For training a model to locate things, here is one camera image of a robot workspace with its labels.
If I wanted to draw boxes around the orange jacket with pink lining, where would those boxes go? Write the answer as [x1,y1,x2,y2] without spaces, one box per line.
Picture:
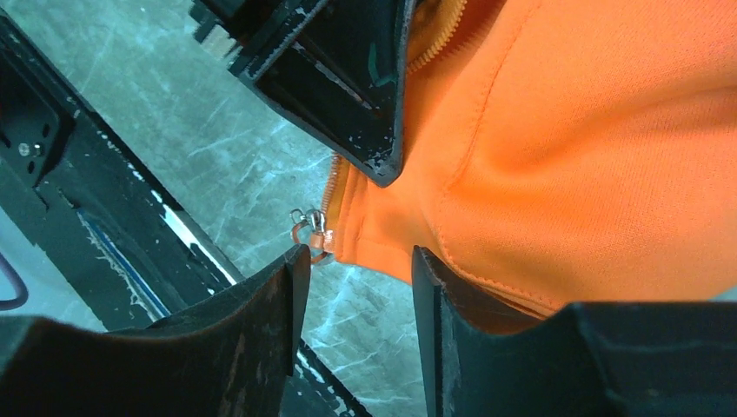
[293,1,736,319]

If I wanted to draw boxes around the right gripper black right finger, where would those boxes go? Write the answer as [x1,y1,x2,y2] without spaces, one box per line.
[412,247,736,416]

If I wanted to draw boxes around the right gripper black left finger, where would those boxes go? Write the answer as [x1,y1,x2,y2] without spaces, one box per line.
[1,245,311,416]

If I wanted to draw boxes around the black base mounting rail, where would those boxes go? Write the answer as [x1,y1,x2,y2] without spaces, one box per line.
[1,13,367,416]

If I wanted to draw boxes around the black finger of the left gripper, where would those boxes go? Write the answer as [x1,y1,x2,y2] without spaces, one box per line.
[189,0,415,188]

